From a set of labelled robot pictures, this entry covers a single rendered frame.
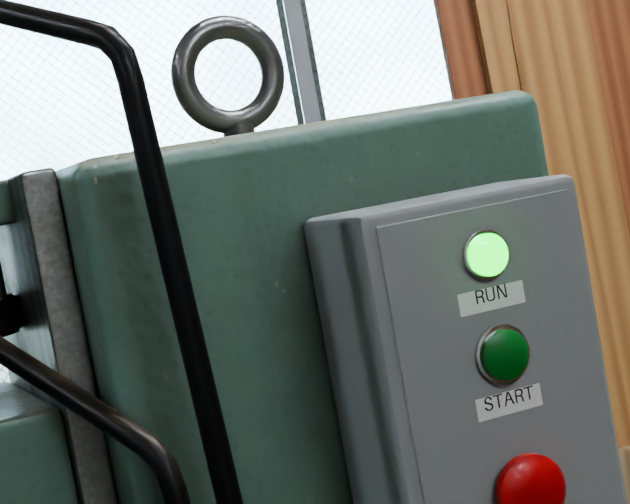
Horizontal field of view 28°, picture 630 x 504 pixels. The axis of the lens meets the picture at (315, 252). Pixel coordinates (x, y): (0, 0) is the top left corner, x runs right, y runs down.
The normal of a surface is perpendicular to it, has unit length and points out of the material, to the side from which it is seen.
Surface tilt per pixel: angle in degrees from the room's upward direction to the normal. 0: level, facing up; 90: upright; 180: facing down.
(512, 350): 88
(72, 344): 90
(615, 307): 87
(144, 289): 90
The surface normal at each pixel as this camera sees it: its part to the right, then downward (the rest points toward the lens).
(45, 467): 0.38, -0.01
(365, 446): -0.91, 0.18
